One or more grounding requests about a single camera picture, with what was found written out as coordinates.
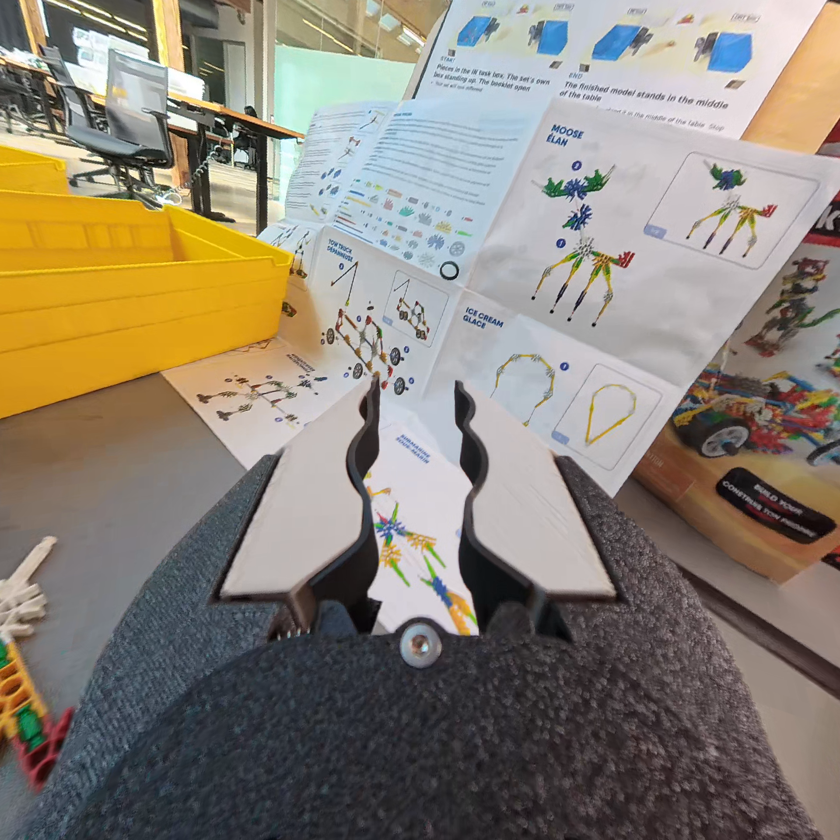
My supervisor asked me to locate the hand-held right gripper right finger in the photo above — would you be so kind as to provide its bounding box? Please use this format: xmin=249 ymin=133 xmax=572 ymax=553
xmin=454 ymin=379 xmax=618 ymax=637

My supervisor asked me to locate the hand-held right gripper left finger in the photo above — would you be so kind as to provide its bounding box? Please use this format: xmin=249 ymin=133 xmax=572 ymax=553
xmin=220 ymin=375 xmax=383 ymax=636

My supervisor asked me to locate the yellow plastic bin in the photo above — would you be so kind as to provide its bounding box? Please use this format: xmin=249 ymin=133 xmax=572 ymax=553
xmin=0 ymin=190 xmax=294 ymax=419
xmin=0 ymin=146 xmax=70 ymax=196

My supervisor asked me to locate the colourful construction toy model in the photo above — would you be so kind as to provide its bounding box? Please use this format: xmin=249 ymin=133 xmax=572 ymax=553
xmin=0 ymin=537 xmax=76 ymax=791

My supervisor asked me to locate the grey desk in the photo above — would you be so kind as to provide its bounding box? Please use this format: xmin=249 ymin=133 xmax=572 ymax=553
xmin=0 ymin=374 xmax=840 ymax=840

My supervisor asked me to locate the wooden-top office desk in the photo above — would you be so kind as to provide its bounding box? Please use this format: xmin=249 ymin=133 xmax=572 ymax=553
xmin=167 ymin=92 xmax=306 ymax=234

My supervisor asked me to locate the white printed task sheet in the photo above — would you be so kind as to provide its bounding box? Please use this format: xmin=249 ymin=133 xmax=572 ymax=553
xmin=413 ymin=0 xmax=829 ymax=142

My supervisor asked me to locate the construction toy set box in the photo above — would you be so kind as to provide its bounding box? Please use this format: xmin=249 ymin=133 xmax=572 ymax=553
xmin=633 ymin=154 xmax=840 ymax=585

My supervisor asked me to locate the white folded instruction sheet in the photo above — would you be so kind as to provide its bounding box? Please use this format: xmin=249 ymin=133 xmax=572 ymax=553
xmin=161 ymin=98 xmax=834 ymax=637

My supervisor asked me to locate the black office chair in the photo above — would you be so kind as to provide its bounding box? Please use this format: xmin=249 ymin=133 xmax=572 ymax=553
xmin=66 ymin=49 xmax=175 ymax=204
xmin=36 ymin=45 xmax=109 ymax=152

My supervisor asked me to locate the wooden pillar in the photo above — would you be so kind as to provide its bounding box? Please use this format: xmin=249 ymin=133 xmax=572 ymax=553
xmin=152 ymin=0 xmax=186 ymax=70
xmin=18 ymin=0 xmax=48 ymax=55

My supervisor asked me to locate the wooden board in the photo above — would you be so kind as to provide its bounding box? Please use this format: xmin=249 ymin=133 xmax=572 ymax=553
xmin=740 ymin=0 xmax=840 ymax=158

